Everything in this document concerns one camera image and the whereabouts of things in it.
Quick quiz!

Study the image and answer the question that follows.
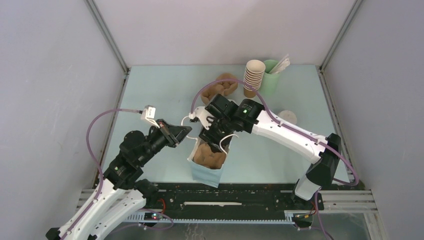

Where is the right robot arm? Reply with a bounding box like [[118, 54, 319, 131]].
[[189, 94, 341, 209]]

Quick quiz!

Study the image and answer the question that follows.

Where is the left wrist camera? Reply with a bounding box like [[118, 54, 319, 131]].
[[140, 105, 160, 129]]

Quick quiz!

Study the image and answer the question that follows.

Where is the green holder cup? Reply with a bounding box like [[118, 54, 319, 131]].
[[259, 59, 280, 96]]

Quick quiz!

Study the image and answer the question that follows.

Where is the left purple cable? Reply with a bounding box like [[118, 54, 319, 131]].
[[59, 109, 143, 240]]

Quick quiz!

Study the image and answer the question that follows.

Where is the purple cable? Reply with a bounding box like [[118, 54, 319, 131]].
[[190, 78, 360, 240], [59, 109, 143, 240]]

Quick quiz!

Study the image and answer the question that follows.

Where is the stack of paper cups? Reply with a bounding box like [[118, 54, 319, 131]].
[[243, 59, 266, 91]]

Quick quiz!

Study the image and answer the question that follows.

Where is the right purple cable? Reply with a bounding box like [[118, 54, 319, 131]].
[[190, 78, 360, 240]]

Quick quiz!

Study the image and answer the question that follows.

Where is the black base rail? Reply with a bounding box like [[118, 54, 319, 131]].
[[77, 181, 379, 226]]

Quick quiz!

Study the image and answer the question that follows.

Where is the white cup lid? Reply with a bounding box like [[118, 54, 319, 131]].
[[278, 110, 298, 125]]

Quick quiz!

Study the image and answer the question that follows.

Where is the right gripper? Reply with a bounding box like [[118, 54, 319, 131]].
[[198, 115, 234, 154]]

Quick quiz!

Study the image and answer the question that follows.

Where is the white paper bag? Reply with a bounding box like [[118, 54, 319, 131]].
[[187, 123, 238, 188]]

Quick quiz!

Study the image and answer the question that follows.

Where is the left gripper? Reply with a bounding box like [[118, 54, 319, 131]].
[[138, 118, 193, 165]]

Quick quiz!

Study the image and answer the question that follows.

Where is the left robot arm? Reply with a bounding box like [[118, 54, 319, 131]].
[[45, 119, 192, 240]]

